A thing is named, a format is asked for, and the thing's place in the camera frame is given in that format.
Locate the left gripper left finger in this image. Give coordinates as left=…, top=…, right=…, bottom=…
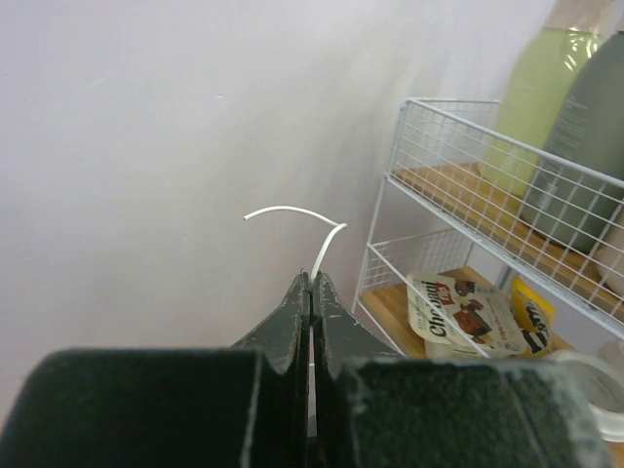
left=1, top=273, right=310, bottom=467

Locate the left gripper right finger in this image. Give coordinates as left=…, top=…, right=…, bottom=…
left=312, top=273, right=612, bottom=467

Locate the white wire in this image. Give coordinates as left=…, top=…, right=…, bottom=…
left=243, top=205, right=349, bottom=284

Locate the Chobani yogurt cup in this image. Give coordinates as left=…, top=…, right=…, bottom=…
left=407, top=272, right=527, bottom=359

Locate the yellow snack packet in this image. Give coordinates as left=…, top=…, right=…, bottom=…
left=510, top=276, right=555, bottom=359

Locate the left paper cup with lid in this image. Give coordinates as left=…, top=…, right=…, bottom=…
left=547, top=349, right=623, bottom=444

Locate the beige bottle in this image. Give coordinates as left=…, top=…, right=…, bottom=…
left=594, top=246, right=623, bottom=295

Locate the grey-green bottle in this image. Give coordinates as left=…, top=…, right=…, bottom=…
left=520, top=27, right=623, bottom=254

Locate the light green bottle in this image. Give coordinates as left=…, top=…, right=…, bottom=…
left=478, top=1, right=615, bottom=198

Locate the white wire shelf rack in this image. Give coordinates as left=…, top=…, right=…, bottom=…
left=352, top=98, right=623, bottom=355

